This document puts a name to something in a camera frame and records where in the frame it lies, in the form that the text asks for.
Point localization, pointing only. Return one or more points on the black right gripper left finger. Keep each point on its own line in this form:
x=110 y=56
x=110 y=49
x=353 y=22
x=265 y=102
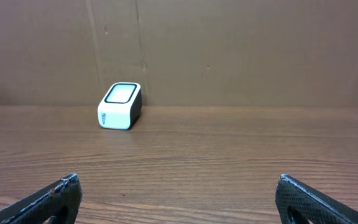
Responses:
x=58 y=202

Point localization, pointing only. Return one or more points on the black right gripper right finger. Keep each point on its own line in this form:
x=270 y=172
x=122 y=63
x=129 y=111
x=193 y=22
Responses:
x=299 y=203

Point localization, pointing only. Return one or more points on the white barcode scanner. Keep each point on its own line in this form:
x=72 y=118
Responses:
x=121 y=106

